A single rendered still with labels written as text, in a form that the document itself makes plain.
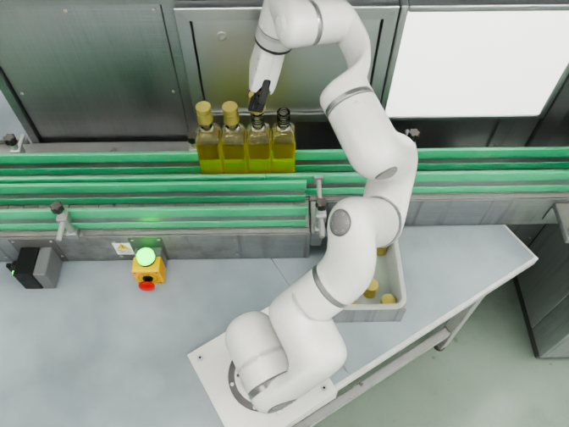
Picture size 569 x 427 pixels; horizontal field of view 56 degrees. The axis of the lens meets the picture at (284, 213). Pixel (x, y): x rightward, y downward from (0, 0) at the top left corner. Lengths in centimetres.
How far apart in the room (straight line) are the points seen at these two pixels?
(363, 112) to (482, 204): 71
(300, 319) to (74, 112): 89
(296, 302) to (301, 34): 43
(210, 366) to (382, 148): 68
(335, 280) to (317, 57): 60
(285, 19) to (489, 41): 55
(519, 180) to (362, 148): 71
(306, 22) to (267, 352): 55
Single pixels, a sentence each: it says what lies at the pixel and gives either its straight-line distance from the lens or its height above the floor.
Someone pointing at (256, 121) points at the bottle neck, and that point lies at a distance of 120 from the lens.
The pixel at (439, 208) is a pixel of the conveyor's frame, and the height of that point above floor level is 84.
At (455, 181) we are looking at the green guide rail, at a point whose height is 93.
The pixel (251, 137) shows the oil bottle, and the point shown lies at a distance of 122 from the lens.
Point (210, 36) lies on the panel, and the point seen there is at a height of 124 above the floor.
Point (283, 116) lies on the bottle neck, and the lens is 118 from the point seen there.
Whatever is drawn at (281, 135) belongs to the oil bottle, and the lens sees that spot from 122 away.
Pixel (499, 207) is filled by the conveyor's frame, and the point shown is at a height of 84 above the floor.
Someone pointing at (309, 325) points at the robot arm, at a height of 119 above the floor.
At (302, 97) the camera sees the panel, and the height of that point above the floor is 106.
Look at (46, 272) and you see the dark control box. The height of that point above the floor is 83.
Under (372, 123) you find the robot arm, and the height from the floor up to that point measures 140.
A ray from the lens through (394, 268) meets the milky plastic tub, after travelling 136.
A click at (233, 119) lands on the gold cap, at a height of 114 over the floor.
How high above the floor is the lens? 200
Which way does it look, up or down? 57 degrees down
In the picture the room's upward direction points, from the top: straight up
